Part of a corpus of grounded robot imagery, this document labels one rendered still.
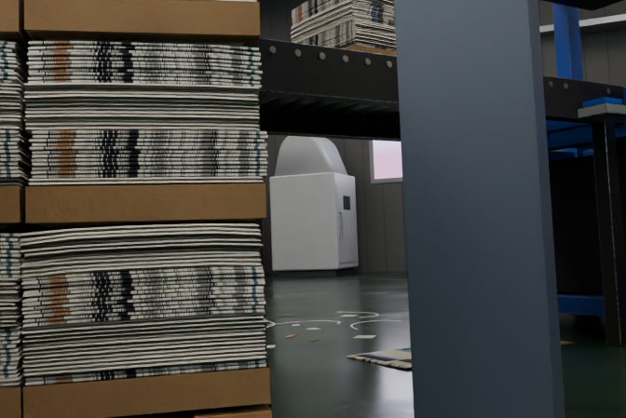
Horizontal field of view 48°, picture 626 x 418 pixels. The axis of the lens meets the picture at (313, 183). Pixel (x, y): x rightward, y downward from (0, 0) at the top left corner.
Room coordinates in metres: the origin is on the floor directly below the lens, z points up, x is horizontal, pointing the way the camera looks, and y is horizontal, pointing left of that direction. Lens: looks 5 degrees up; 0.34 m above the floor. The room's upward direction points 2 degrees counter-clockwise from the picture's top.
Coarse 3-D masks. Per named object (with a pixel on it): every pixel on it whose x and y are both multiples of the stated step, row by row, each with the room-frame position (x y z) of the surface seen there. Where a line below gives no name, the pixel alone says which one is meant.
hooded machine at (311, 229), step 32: (288, 160) 7.47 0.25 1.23; (320, 160) 7.32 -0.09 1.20; (288, 192) 7.42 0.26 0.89; (320, 192) 7.28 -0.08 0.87; (352, 192) 7.72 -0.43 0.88; (288, 224) 7.43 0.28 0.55; (320, 224) 7.29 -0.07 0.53; (352, 224) 7.68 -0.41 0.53; (288, 256) 7.43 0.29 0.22; (320, 256) 7.29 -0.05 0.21; (352, 256) 7.64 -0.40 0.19
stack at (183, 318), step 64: (256, 0) 0.90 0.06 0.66; (0, 64) 0.83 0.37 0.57; (64, 64) 0.84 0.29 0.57; (128, 64) 0.85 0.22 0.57; (192, 64) 0.87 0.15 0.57; (256, 64) 0.89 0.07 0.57; (0, 128) 0.83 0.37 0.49; (64, 128) 0.84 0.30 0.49; (128, 128) 0.86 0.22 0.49; (192, 128) 0.87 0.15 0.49; (256, 128) 0.89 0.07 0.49; (0, 256) 0.83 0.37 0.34; (64, 256) 0.84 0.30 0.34; (128, 256) 0.85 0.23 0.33; (192, 256) 0.87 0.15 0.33; (256, 256) 0.88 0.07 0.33; (0, 320) 0.82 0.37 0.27; (64, 320) 0.84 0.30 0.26; (128, 320) 0.85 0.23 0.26; (192, 320) 0.86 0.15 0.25; (256, 320) 0.88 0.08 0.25; (0, 384) 0.83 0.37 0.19
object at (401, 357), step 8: (376, 352) 2.17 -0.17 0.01; (384, 352) 2.17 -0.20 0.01; (392, 352) 2.16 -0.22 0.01; (400, 352) 2.15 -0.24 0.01; (408, 352) 2.15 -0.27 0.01; (368, 360) 2.04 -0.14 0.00; (376, 360) 2.02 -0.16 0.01; (384, 360) 2.01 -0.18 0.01; (392, 360) 2.01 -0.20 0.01; (400, 360) 2.00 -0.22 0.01; (408, 360) 2.00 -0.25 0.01; (408, 368) 1.90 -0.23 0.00
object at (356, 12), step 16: (320, 0) 1.92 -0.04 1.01; (336, 0) 1.86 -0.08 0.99; (352, 0) 1.80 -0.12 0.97; (368, 0) 1.84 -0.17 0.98; (384, 0) 1.87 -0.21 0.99; (304, 16) 1.98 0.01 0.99; (320, 16) 1.91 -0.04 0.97; (336, 16) 1.85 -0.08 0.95; (352, 16) 1.80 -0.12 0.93; (368, 16) 1.83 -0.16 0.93; (384, 16) 1.86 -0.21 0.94; (304, 32) 1.97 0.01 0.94; (320, 32) 1.91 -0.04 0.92; (336, 32) 1.85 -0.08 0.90; (352, 32) 1.80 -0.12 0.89; (368, 32) 1.82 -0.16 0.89; (384, 32) 1.86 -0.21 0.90; (384, 48) 1.86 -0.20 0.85
